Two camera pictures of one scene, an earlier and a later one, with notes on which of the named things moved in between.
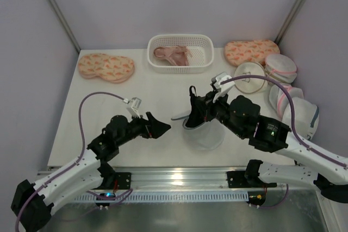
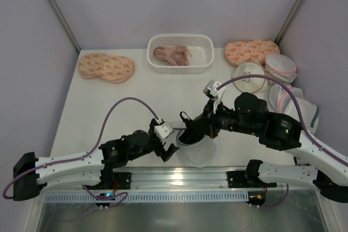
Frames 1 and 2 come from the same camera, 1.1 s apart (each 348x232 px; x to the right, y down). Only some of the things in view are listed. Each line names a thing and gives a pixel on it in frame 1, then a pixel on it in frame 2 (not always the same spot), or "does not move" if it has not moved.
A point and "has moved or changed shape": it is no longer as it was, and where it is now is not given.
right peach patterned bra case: [254, 51] does not move
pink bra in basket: [179, 55] does not move
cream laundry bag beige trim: [249, 85] does not move
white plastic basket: [180, 54] does not move
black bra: [198, 107] to [196, 129]
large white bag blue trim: [306, 117] does not move
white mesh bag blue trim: [208, 136] has moved or changed shape
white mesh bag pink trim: [279, 100] does not move
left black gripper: [148, 126] to [159, 146]
